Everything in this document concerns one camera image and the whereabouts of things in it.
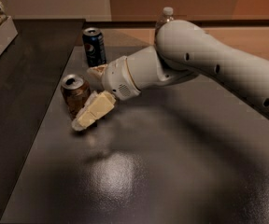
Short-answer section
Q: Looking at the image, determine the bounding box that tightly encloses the dark side counter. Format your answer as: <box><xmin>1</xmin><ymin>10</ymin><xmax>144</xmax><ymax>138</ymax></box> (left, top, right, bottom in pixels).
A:
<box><xmin>0</xmin><ymin>20</ymin><xmax>84</xmax><ymax>220</ymax></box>

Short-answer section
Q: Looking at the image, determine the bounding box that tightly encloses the orange soda can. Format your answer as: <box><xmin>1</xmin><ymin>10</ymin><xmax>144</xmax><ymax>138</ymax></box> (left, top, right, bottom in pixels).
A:
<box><xmin>61</xmin><ymin>74</ymin><xmax>91</xmax><ymax>119</ymax></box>

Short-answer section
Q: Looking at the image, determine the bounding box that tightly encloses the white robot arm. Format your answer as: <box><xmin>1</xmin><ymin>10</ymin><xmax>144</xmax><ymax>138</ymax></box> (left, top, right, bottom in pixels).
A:
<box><xmin>88</xmin><ymin>20</ymin><xmax>269</xmax><ymax>119</ymax></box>

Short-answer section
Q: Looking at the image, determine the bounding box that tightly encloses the blue pepsi can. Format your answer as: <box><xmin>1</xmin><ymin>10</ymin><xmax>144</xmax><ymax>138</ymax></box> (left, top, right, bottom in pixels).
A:
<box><xmin>82</xmin><ymin>27</ymin><xmax>106</xmax><ymax>67</ymax></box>

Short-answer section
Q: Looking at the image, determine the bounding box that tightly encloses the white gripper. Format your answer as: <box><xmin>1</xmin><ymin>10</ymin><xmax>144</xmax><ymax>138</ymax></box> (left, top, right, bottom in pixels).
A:
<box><xmin>72</xmin><ymin>56</ymin><xmax>140</xmax><ymax>132</ymax></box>

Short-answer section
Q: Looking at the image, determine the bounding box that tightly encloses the clear plastic water bottle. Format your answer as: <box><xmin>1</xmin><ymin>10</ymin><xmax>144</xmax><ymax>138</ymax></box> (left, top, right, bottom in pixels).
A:
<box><xmin>155</xmin><ymin>7</ymin><xmax>174</xmax><ymax>34</ymax></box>

